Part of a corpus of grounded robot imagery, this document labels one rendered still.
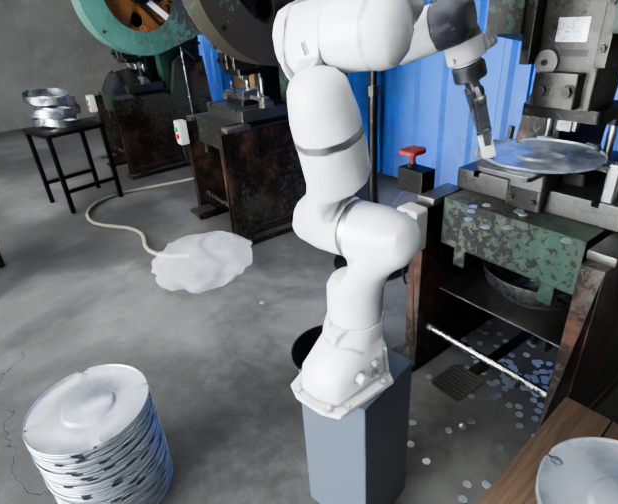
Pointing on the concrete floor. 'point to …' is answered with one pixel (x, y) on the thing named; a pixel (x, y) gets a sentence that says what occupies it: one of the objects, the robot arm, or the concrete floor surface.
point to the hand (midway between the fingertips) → (486, 144)
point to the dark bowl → (305, 345)
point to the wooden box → (598, 425)
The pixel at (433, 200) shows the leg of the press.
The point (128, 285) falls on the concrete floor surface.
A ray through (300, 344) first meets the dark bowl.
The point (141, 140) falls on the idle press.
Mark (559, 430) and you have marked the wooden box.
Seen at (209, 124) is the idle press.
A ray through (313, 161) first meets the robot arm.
